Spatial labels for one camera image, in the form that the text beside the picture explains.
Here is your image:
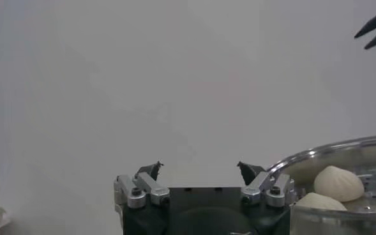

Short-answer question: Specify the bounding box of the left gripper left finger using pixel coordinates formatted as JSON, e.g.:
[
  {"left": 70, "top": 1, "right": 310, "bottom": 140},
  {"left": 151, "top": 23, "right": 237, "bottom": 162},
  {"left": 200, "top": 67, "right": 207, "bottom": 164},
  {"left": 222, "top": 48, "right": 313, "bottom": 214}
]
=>
[{"left": 113, "top": 160, "right": 171, "bottom": 210}]

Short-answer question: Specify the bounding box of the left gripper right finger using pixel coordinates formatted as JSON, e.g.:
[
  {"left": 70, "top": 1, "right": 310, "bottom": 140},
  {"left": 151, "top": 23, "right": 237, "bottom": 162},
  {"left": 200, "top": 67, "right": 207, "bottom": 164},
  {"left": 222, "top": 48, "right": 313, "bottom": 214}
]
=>
[{"left": 237, "top": 161, "right": 296, "bottom": 208}]

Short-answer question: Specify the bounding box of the perforated stainless steel steamer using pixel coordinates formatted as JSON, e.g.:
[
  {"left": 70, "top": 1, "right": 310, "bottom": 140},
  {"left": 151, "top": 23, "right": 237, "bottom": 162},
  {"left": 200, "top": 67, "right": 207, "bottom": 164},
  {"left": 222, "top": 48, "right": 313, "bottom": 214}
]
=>
[{"left": 267, "top": 133, "right": 376, "bottom": 235}]

